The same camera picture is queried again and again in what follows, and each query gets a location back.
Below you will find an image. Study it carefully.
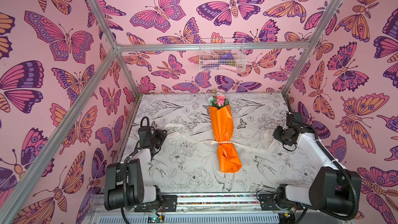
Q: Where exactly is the white ribbon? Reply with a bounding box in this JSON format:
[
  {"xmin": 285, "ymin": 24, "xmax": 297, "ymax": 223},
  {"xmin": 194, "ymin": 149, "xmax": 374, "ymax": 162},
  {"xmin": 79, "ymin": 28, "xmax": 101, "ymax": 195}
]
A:
[{"xmin": 163, "ymin": 123, "xmax": 276, "ymax": 152}]

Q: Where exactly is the orange wrapping paper sheet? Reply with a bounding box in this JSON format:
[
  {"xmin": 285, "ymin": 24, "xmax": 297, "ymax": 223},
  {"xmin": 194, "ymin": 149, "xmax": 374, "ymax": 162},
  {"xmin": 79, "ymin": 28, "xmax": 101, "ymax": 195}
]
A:
[{"xmin": 209, "ymin": 105, "xmax": 242, "ymax": 173}]

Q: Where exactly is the pink fake rose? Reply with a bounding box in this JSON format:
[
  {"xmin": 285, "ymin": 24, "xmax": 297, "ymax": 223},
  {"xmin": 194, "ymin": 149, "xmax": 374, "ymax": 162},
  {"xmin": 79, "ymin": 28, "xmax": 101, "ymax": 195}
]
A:
[{"xmin": 214, "ymin": 92, "xmax": 229, "ymax": 109}]

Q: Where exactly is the white fake flower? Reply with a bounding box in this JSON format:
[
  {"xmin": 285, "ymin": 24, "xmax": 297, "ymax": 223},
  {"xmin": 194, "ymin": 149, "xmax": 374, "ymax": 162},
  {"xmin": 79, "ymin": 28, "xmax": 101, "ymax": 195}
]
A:
[{"xmin": 208, "ymin": 96, "xmax": 218, "ymax": 107}]

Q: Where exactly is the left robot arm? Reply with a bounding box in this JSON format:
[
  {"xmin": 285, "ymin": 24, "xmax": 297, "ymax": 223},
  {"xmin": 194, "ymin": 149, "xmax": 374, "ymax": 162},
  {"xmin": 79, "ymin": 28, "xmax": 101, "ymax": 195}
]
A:
[{"xmin": 103, "ymin": 116, "xmax": 167, "ymax": 211}]

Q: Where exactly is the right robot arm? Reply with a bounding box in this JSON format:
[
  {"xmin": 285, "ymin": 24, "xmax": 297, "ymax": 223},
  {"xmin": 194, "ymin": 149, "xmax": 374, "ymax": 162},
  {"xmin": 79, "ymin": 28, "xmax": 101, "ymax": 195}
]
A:
[{"xmin": 273, "ymin": 112, "xmax": 361, "ymax": 220}]

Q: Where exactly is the green circuit board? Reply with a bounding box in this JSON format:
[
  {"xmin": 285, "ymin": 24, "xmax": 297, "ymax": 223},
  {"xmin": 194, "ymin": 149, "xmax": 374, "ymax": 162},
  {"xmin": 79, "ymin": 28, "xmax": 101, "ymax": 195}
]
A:
[{"xmin": 147, "ymin": 215, "xmax": 164, "ymax": 224}]

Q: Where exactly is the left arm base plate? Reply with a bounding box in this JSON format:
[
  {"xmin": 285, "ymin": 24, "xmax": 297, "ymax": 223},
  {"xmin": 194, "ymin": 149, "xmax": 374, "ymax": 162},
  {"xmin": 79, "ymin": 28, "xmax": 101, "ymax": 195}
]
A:
[{"xmin": 134, "ymin": 195, "xmax": 178, "ymax": 213}]

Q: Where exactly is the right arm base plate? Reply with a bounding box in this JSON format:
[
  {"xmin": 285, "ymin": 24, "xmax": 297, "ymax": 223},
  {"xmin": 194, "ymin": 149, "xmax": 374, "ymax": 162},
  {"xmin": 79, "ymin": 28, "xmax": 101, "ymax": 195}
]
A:
[{"xmin": 258, "ymin": 192, "xmax": 304, "ymax": 211}]

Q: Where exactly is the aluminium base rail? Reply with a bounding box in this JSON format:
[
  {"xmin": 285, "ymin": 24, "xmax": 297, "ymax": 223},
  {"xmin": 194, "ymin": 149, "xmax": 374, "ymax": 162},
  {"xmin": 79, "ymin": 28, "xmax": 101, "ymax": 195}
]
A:
[{"xmin": 84, "ymin": 192, "xmax": 342, "ymax": 224}]

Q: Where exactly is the white wire basket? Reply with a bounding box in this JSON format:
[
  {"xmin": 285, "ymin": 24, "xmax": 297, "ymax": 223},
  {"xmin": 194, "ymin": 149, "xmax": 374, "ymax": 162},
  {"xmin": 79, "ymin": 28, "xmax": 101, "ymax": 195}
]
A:
[{"xmin": 198, "ymin": 38, "xmax": 247, "ymax": 73}]

